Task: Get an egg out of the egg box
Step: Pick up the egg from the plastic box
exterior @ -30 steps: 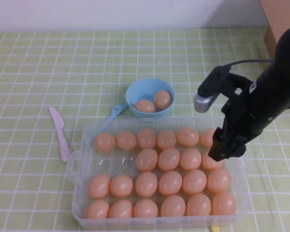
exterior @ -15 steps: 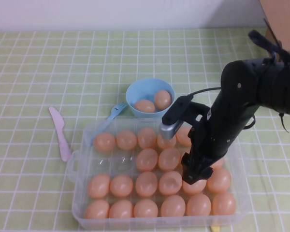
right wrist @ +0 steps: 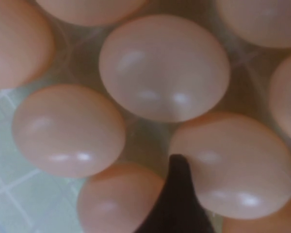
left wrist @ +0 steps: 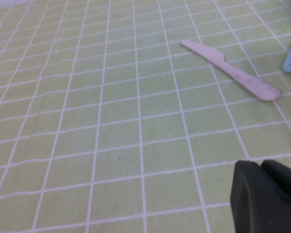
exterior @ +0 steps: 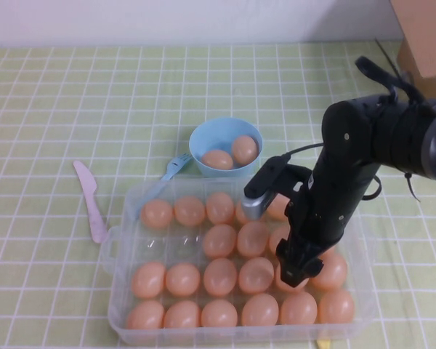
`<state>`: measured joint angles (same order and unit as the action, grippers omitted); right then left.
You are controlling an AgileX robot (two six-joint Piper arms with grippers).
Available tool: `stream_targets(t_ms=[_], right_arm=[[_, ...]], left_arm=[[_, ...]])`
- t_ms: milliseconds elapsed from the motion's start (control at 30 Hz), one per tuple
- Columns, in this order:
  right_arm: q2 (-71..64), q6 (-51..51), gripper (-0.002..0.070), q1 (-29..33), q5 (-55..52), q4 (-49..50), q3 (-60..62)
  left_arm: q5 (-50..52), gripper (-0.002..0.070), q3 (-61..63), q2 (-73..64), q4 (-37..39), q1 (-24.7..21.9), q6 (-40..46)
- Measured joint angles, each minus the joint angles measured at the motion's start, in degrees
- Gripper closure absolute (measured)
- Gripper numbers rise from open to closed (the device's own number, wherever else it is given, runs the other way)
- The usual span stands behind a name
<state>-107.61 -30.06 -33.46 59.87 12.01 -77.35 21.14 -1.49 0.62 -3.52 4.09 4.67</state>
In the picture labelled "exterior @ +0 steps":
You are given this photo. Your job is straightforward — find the black camera cable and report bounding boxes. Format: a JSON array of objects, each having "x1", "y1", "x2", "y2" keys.
[{"x1": 280, "y1": 142, "x2": 383, "y2": 201}]

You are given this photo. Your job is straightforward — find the black zip tie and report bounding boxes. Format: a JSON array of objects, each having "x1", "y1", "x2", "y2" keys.
[
  {"x1": 403, "y1": 172, "x2": 421, "y2": 204},
  {"x1": 374, "y1": 38, "x2": 404, "y2": 79}
]

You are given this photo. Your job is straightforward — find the clear plastic egg box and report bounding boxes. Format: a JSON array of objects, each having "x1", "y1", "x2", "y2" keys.
[{"x1": 100, "y1": 176, "x2": 377, "y2": 346}]

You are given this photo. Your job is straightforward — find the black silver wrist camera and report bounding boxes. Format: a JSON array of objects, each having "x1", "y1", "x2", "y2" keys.
[{"x1": 241, "y1": 155, "x2": 291, "y2": 222}]

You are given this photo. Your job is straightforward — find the brown cardboard box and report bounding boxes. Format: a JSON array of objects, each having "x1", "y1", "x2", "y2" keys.
[{"x1": 389, "y1": 0, "x2": 436, "y2": 106}]

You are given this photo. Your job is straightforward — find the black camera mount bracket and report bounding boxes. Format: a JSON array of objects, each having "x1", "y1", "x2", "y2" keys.
[{"x1": 281, "y1": 164, "x2": 314, "y2": 206}]

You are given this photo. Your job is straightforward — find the light blue plastic bowl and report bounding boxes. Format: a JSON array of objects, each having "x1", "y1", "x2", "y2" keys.
[{"x1": 188, "y1": 116, "x2": 265, "y2": 179}]

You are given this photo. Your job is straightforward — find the pale pink plastic knife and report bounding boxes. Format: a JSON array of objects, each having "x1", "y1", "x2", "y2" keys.
[{"x1": 73, "y1": 161, "x2": 109, "y2": 244}]

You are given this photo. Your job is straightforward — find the light blue plastic fork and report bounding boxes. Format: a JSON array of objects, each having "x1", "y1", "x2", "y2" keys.
[{"x1": 136, "y1": 153, "x2": 193, "y2": 221}]

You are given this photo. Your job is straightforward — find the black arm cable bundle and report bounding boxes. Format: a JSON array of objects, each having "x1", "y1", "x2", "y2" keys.
[{"x1": 355, "y1": 55, "x2": 428, "y2": 106}]

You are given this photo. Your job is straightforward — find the tan plastic egg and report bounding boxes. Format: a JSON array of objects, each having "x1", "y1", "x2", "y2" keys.
[
  {"x1": 140, "y1": 198, "x2": 174, "y2": 229},
  {"x1": 237, "y1": 221, "x2": 271, "y2": 259},
  {"x1": 203, "y1": 223, "x2": 238, "y2": 260},
  {"x1": 163, "y1": 300, "x2": 201, "y2": 329},
  {"x1": 279, "y1": 291, "x2": 318, "y2": 326},
  {"x1": 268, "y1": 223, "x2": 292, "y2": 257},
  {"x1": 265, "y1": 194, "x2": 291, "y2": 221},
  {"x1": 201, "y1": 150, "x2": 234, "y2": 171},
  {"x1": 238, "y1": 257, "x2": 275, "y2": 295},
  {"x1": 231, "y1": 135, "x2": 258, "y2": 164},
  {"x1": 173, "y1": 196, "x2": 206, "y2": 227},
  {"x1": 318, "y1": 288, "x2": 356, "y2": 325},
  {"x1": 235, "y1": 199, "x2": 249, "y2": 225},
  {"x1": 308, "y1": 252, "x2": 349, "y2": 292},
  {"x1": 165, "y1": 262, "x2": 201, "y2": 297},
  {"x1": 203, "y1": 258, "x2": 238, "y2": 297},
  {"x1": 206, "y1": 191, "x2": 235, "y2": 225},
  {"x1": 126, "y1": 300, "x2": 166, "y2": 330},
  {"x1": 241, "y1": 293, "x2": 280, "y2": 327},
  {"x1": 131, "y1": 262, "x2": 167, "y2": 300},
  {"x1": 201, "y1": 300, "x2": 238, "y2": 329},
  {"x1": 274, "y1": 260, "x2": 311, "y2": 294}
]

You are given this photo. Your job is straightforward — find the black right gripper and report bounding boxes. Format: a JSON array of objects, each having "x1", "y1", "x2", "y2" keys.
[{"x1": 275, "y1": 213, "x2": 336, "y2": 289}]

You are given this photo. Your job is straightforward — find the green white grid tablecloth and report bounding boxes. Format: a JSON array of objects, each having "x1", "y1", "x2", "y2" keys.
[{"x1": 0, "y1": 42, "x2": 436, "y2": 349}]

